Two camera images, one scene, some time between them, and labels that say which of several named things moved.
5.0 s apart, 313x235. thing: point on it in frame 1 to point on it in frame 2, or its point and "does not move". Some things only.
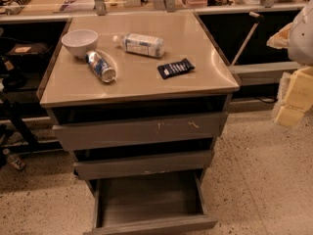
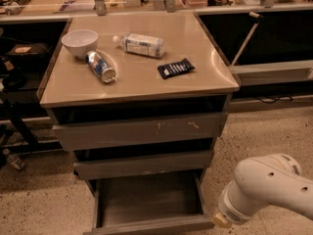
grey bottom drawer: (150, 204) does not move
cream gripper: (301, 41) to (231, 211)
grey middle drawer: (151, 164) does not move
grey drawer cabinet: (140, 100) does not move
